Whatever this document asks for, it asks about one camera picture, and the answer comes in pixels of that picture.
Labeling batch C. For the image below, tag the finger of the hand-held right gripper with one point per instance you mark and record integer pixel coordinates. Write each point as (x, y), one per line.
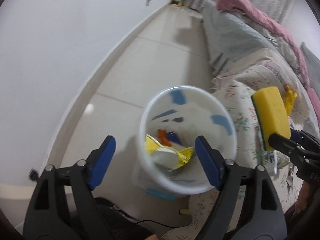
(282, 143)
(297, 134)

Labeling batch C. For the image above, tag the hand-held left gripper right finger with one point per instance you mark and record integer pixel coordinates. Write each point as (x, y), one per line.
(208, 162)

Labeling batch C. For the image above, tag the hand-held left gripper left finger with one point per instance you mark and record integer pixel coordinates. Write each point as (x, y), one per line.
(102, 162)

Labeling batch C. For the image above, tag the yellow packet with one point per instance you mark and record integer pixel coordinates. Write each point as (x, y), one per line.
(185, 158)

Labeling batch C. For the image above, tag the yellow sponge green backing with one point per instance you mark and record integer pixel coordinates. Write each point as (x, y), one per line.
(272, 112)

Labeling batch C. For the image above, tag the white oval lid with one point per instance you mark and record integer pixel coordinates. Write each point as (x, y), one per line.
(165, 157)

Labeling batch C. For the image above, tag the white bin with blue patches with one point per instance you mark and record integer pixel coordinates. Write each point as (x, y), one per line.
(197, 115)

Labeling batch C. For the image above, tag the person's right forearm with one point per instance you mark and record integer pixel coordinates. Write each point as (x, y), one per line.
(300, 222)

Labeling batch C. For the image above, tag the person's right hand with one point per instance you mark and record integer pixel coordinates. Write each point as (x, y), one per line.
(303, 197)

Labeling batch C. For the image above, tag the person's left hand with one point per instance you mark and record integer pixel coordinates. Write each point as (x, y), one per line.
(153, 237)

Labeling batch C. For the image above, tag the white plastic bottle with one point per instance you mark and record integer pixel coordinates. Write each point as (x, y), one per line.
(270, 160)

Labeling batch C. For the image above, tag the long yellow wrapper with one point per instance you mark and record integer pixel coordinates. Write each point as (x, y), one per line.
(290, 100)

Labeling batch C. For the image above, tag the orange snack scrap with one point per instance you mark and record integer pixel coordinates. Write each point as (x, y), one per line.
(162, 137)

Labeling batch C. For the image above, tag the pale furniture leg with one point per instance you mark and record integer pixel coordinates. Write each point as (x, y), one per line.
(184, 212)

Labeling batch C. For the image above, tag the small black floor object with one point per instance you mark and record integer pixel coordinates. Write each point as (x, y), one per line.
(33, 174)

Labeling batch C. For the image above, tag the grey pillow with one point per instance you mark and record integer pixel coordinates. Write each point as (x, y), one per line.
(312, 60)

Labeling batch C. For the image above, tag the grey bed sheet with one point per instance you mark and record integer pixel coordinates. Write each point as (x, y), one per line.
(225, 35)

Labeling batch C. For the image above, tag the pink quilt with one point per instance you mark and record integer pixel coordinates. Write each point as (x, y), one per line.
(250, 10)

